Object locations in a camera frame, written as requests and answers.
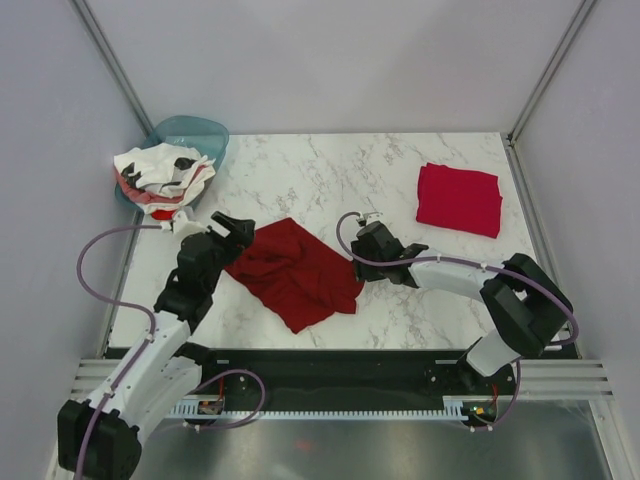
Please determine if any dark red t-shirt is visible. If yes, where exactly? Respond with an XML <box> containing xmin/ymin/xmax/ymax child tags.
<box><xmin>226</xmin><ymin>218</ymin><xmax>364</xmax><ymax>334</ymax></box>

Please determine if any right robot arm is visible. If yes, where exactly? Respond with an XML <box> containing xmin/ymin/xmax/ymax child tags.
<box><xmin>350</xmin><ymin>216</ymin><xmax>575</xmax><ymax>394</ymax></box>

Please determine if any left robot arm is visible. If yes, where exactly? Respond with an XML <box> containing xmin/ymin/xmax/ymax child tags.
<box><xmin>57</xmin><ymin>211</ymin><xmax>255</xmax><ymax>479</ymax></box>

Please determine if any small red garment in basket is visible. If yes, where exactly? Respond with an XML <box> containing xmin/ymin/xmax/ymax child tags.
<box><xmin>151</xmin><ymin>209</ymin><xmax>176</xmax><ymax>221</ymax></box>

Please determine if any white patterned t-shirt pile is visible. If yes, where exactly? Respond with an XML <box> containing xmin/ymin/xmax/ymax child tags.
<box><xmin>113</xmin><ymin>143</ymin><xmax>217</xmax><ymax>215</ymax></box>

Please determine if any teal plastic basket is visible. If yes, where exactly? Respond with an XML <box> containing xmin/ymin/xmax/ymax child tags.
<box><xmin>114</xmin><ymin>115</ymin><xmax>229</xmax><ymax>213</ymax></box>

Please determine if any folded bright red t-shirt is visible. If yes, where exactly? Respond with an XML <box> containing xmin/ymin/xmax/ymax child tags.
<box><xmin>416</xmin><ymin>163</ymin><xmax>503</xmax><ymax>239</ymax></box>

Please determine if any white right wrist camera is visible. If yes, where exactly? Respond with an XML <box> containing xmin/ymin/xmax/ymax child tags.
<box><xmin>355</xmin><ymin>211</ymin><xmax>381</xmax><ymax>227</ymax></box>

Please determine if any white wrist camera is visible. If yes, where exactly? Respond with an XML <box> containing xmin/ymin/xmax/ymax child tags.
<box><xmin>355</xmin><ymin>211</ymin><xmax>381</xmax><ymax>227</ymax></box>
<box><xmin>168</xmin><ymin>210</ymin><xmax>207</xmax><ymax>238</ymax></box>

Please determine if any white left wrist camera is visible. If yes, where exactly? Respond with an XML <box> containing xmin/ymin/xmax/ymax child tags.
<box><xmin>168</xmin><ymin>210</ymin><xmax>207</xmax><ymax>238</ymax></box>

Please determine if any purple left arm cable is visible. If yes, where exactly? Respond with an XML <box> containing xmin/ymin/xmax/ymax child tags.
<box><xmin>74</xmin><ymin>223</ymin><xmax>266</xmax><ymax>474</ymax></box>

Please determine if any light blue cable duct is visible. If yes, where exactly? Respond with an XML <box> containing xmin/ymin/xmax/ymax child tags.
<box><xmin>166</xmin><ymin>398</ymin><xmax>468</xmax><ymax>421</ymax></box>

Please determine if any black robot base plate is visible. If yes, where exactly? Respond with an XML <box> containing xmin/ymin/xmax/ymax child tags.
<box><xmin>185</xmin><ymin>346</ymin><xmax>515</xmax><ymax>412</ymax></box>

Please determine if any aluminium front rail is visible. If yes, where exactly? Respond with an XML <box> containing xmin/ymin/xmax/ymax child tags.
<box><xmin>70</xmin><ymin>359</ymin><xmax>613</xmax><ymax>401</ymax></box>

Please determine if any left aluminium frame post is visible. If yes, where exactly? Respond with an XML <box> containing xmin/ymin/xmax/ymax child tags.
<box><xmin>69</xmin><ymin>0</ymin><xmax>154</xmax><ymax>135</ymax></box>

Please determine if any aluminium frame post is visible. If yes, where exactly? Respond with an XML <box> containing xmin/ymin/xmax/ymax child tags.
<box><xmin>504</xmin><ymin>0</ymin><xmax>600</xmax><ymax>148</ymax></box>
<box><xmin>69</xmin><ymin>0</ymin><xmax>154</xmax><ymax>135</ymax></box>

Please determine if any right aluminium frame post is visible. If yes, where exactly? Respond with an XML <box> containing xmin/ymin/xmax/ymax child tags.
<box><xmin>504</xmin><ymin>0</ymin><xmax>600</xmax><ymax>148</ymax></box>

